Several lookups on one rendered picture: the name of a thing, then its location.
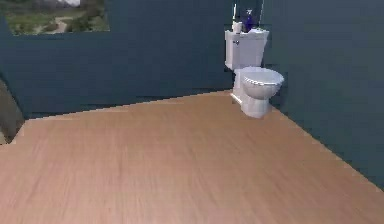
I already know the blue spray bottle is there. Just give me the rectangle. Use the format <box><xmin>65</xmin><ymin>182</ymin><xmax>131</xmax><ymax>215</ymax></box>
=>
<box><xmin>243</xmin><ymin>9</ymin><xmax>256</xmax><ymax>33</ymax></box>

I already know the landscape window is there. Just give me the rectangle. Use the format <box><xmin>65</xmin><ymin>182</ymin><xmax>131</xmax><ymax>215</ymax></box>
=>
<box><xmin>0</xmin><ymin>0</ymin><xmax>111</xmax><ymax>36</ymax></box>

